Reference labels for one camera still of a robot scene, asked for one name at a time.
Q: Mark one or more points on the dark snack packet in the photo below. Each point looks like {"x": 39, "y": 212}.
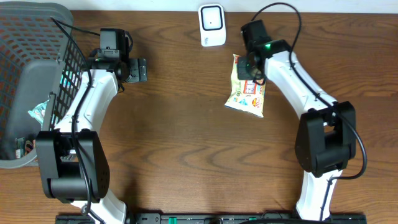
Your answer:
{"x": 23, "y": 147}

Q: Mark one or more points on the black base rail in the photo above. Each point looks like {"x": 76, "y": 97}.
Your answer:
{"x": 269, "y": 217}

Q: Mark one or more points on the light green snack packet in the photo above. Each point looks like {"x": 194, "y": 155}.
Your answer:
{"x": 38, "y": 112}

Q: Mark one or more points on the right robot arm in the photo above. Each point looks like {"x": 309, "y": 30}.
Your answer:
{"x": 324, "y": 144}

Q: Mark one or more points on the grey plastic mesh basket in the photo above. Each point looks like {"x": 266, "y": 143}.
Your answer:
{"x": 38, "y": 63}

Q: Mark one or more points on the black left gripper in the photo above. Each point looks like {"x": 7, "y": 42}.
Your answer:
{"x": 140, "y": 70}

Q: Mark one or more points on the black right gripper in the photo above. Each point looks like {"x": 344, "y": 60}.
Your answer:
{"x": 241, "y": 71}

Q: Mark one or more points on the white barcode scanner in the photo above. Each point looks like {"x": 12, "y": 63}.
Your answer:
{"x": 212, "y": 25}

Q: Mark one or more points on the yellow snack packet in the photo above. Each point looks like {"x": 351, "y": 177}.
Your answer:
{"x": 245, "y": 95}

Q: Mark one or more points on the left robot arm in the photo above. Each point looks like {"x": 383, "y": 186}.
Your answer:
{"x": 72, "y": 163}

